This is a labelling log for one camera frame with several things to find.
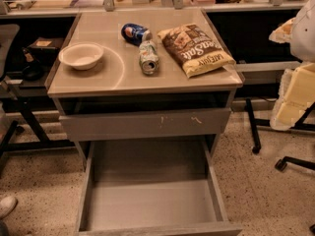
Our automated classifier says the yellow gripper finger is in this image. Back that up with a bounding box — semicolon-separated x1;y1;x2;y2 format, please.
270;63;315;131
269;18;294;43

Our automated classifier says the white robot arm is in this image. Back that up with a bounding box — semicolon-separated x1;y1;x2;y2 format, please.
269;0;315;131

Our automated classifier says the white shoe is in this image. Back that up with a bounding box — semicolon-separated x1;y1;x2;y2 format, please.
0;196;18;219

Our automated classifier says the black office chair base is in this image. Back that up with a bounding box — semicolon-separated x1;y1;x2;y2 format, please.
275;156;315;171

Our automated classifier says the blue pepsi can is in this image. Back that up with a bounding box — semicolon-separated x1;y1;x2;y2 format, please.
121;24;153;46

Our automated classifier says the black box on shelf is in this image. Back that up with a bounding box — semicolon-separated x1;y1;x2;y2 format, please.
28;37;64;66

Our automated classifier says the dark bottle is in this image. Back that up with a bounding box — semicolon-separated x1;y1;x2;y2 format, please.
22;47;44;81

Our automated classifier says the grey drawer cabinet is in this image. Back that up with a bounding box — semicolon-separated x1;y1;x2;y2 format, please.
48;9;243;158

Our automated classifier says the brown chips bag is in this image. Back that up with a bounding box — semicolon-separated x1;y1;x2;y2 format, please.
157;24;235;78

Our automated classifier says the white bowl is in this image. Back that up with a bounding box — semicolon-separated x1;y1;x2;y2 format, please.
58;42;103;71

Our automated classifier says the closed top drawer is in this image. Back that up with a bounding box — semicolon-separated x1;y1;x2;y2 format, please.
60;108;230;142

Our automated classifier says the grey chair left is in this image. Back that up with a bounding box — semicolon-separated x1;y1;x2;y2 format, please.
0;24;20;82

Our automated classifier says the open middle drawer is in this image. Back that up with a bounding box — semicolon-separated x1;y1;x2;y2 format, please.
74;137;242;236

